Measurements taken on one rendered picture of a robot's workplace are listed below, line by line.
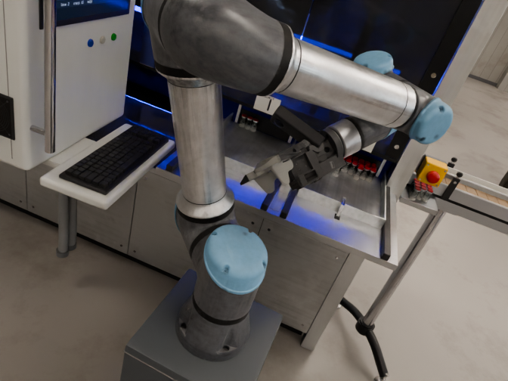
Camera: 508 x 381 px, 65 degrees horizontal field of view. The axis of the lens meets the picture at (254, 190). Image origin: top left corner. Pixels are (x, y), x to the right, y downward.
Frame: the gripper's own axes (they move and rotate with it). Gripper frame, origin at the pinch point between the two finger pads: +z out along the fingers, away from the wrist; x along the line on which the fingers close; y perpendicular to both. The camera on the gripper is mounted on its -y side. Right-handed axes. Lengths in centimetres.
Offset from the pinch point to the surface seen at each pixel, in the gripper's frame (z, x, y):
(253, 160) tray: -17, 48, -7
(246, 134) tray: -23, 62, -18
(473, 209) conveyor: -81, 48, 43
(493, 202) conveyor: -86, 44, 44
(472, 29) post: -79, 12, -9
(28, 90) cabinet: 32, 24, -42
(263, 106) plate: -29, 52, -22
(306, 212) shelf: -18.6, 30.8, 14.8
